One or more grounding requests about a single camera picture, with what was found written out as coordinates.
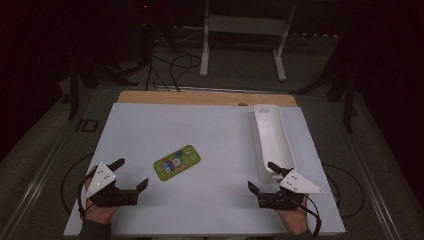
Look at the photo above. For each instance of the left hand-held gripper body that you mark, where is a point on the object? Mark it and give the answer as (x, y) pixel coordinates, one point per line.
(108, 195)

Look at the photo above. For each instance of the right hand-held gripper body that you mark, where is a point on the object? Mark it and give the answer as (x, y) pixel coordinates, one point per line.
(286, 196)

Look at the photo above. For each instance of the long white plastic tray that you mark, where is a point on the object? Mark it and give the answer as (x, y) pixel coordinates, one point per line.
(273, 140)

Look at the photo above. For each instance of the person's left hand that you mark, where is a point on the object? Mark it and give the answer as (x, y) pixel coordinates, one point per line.
(100, 211)

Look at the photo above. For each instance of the person's right hand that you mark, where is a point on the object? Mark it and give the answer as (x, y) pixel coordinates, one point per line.
(295, 220)

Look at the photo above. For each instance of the white table mat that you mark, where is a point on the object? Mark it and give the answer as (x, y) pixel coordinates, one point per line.
(200, 133)

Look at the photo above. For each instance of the black tripod stand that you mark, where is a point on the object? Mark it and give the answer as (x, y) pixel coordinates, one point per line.
(86, 76)
(343, 90)

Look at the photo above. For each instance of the white metal stand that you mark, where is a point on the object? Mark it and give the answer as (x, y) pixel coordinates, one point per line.
(245, 25)

